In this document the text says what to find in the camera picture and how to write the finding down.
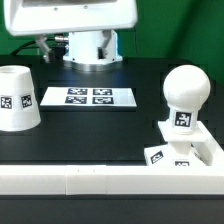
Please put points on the white lamp base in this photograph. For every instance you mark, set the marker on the white lamp base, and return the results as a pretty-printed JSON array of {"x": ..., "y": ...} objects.
[{"x": 176, "y": 152}]

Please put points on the white marker sheet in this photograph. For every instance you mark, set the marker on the white marker sheet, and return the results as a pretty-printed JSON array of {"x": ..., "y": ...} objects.
[{"x": 83, "y": 96}]

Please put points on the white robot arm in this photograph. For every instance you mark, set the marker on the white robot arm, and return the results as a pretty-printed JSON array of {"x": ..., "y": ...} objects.
[{"x": 82, "y": 51}]

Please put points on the white L-shaped fence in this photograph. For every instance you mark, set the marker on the white L-shaped fence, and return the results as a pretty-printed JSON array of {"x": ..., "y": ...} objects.
[{"x": 115, "y": 180}]

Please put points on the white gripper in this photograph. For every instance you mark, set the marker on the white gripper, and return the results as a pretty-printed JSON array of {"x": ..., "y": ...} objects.
[{"x": 35, "y": 17}]

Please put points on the white lamp bulb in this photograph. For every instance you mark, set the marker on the white lamp bulb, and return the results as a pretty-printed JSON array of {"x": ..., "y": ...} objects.
[{"x": 186, "y": 88}]

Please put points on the white lamp hood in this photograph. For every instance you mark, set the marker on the white lamp hood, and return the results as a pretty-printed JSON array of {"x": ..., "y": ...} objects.
[{"x": 18, "y": 106}]

